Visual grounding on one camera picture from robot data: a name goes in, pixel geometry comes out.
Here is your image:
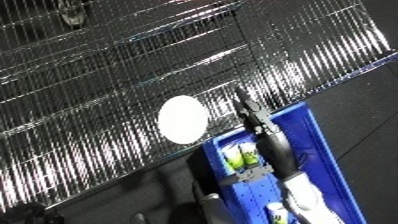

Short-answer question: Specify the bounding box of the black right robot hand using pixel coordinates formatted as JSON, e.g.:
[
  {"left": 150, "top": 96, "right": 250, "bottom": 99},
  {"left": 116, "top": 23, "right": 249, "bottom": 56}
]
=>
[{"left": 216, "top": 86, "right": 303, "bottom": 186}]

